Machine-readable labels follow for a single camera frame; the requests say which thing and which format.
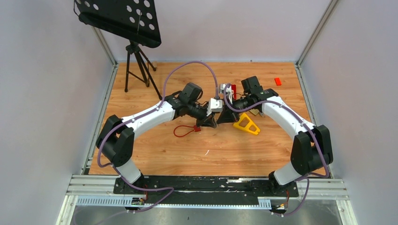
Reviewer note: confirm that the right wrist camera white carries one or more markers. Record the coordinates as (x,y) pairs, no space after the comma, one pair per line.
(227,91)

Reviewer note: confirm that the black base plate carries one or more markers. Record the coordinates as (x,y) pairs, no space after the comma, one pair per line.
(205,190)

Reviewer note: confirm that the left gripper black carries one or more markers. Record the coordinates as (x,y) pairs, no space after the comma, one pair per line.
(209,121)

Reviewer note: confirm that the brass padlock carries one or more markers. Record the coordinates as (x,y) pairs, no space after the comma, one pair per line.
(256,112)

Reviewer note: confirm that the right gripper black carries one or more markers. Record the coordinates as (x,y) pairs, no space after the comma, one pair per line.
(228,116)

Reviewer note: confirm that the red toy brick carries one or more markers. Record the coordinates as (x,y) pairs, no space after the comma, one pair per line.
(234,91)

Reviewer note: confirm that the yellow triangular plastic piece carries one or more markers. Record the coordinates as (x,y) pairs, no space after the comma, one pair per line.
(246,124)

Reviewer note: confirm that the small red block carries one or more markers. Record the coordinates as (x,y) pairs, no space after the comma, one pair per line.
(278,81)

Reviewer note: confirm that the black music stand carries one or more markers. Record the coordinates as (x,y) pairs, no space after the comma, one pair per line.
(134,20)

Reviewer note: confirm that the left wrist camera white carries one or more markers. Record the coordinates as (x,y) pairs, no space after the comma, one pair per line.
(214,105)

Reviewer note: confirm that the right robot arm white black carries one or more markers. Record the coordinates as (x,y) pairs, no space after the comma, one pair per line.
(312,148)

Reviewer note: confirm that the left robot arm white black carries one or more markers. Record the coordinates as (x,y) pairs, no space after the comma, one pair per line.
(116,139)

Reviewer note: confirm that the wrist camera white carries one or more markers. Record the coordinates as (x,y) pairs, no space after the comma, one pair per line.
(214,105)
(227,91)

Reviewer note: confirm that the red cable lock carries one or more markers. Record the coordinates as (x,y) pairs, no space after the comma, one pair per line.
(184,130)

